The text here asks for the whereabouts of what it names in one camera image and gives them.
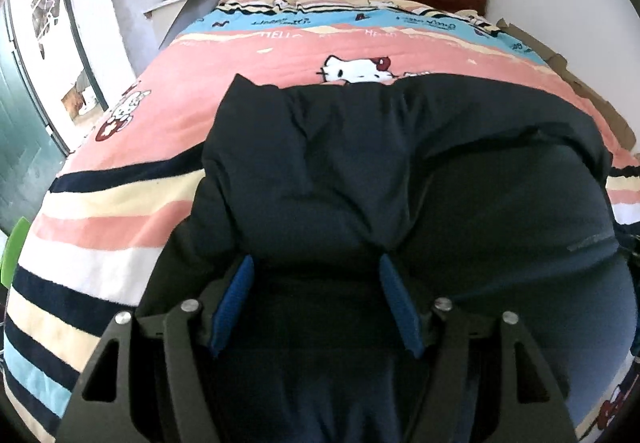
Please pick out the Hello Kitty striped blanket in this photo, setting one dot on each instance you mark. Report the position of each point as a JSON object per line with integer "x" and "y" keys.
{"x": 109, "y": 212}

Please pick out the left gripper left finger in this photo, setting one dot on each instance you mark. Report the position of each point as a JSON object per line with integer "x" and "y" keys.
{"x": 143, "y": 381}

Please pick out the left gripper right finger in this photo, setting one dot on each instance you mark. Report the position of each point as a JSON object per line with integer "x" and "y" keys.
{"x": 484, "y": 377}

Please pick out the dark green door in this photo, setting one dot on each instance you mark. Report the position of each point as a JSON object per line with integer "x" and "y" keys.
{"x": 30, "y": 155}

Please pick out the green plastic object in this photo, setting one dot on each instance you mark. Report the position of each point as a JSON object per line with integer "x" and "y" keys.
{"x": 12, "y": 251}

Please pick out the black hooded puffer jacket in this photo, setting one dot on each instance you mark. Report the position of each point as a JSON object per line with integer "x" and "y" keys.
{"x": 488, "y": 193}

